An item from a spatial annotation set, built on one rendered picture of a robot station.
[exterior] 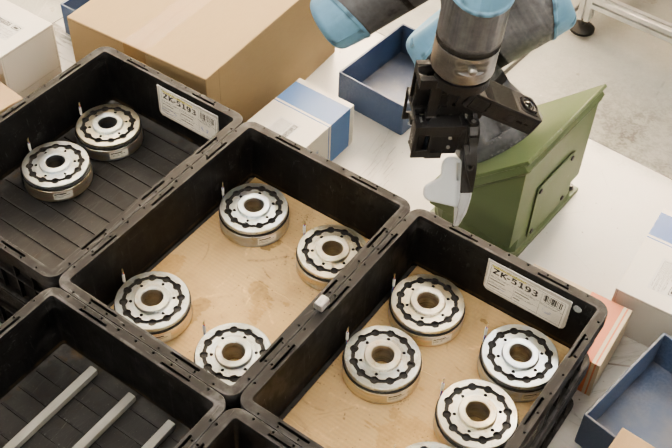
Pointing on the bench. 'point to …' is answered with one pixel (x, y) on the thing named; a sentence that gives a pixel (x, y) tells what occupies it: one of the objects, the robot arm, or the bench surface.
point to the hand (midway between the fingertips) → (450, 182)
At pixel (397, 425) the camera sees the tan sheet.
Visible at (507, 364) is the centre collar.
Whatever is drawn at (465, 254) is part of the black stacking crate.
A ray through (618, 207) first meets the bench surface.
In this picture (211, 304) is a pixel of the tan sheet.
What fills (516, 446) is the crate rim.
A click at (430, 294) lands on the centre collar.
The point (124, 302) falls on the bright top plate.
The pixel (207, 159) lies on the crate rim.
